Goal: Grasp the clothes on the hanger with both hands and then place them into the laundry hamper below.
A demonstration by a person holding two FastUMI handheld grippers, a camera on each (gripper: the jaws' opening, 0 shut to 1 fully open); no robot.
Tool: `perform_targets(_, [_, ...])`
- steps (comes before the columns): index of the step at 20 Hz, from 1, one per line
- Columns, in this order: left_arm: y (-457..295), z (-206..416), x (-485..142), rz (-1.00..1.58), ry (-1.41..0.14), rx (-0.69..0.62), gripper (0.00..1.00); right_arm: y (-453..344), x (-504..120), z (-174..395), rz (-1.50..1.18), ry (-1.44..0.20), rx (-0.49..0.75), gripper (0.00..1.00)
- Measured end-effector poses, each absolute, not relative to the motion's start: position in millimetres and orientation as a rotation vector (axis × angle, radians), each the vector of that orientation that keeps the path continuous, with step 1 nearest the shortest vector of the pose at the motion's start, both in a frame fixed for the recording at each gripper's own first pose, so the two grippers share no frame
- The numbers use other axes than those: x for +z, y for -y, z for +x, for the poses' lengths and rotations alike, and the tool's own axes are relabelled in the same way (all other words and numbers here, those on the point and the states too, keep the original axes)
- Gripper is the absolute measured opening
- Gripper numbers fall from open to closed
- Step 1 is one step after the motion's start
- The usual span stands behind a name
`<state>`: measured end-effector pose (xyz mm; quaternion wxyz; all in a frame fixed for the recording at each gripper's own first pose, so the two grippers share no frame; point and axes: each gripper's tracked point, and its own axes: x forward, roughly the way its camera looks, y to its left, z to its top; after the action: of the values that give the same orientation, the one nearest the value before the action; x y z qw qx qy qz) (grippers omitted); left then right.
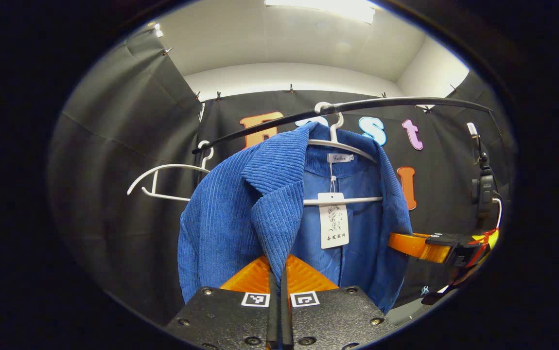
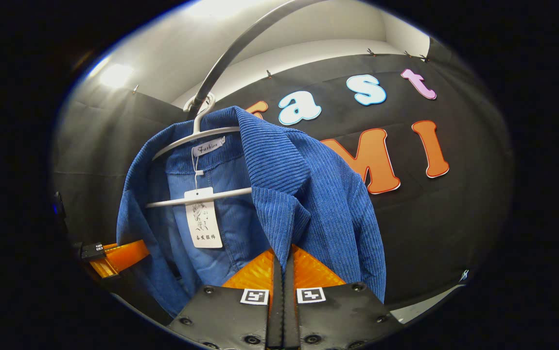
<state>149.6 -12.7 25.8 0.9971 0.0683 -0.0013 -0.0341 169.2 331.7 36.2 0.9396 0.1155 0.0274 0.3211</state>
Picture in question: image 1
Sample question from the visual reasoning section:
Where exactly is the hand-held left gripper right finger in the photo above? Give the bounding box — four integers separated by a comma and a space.
279, 254, 401, 350

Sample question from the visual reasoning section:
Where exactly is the ceiling light panel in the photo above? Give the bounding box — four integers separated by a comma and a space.
265, 0, 376, 24

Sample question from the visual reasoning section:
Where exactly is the black backdrop cloth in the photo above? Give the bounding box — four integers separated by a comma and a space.
49, 29, 513, 326

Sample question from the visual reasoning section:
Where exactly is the blue corduroy jacket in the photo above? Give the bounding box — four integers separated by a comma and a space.
177, 122, 414, 314

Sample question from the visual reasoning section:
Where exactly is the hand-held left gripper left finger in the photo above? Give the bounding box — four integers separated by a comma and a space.
163, 255, 279, 350

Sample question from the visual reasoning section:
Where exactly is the white plastic hanger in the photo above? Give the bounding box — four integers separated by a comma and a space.
304, 101, 383, 206
127, 140, 214, 202

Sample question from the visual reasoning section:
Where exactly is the black metal clothes rack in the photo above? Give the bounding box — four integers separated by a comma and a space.
192, 96, 496, 155

